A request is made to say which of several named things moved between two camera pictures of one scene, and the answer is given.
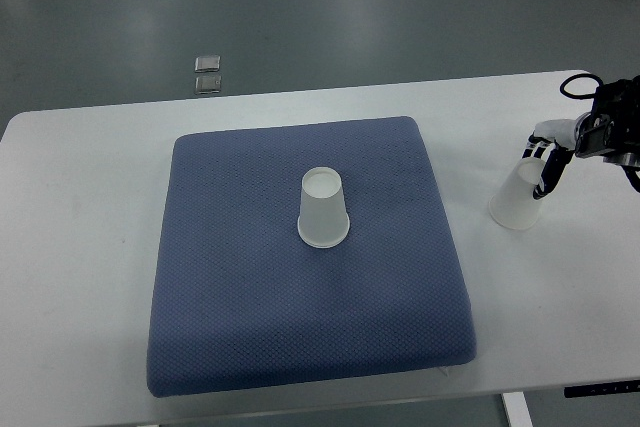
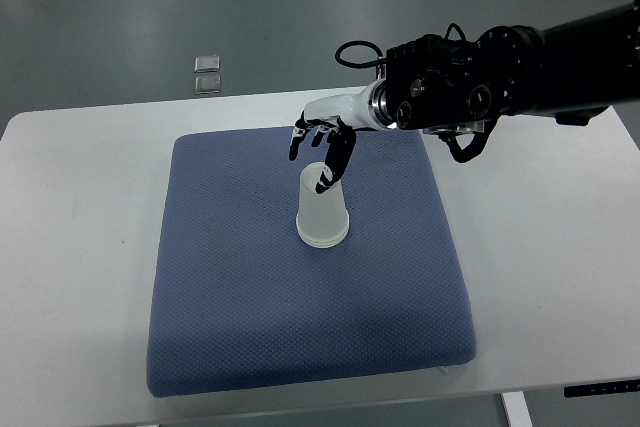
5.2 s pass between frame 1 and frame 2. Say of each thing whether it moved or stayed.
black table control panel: stayed
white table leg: stayed
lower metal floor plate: stayed
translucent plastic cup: moved
